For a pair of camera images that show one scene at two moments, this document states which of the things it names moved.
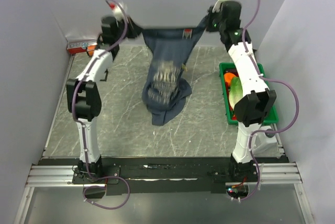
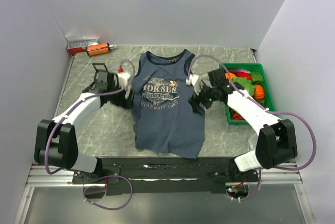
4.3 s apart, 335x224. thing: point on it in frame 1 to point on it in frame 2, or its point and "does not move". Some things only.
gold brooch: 184,67 to 173,84
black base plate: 162,176 does not move
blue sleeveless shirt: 166,89 to 165,120
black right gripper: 210,14 to 196,100
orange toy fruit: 227,77 does not move
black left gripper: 136,30 to 124,102
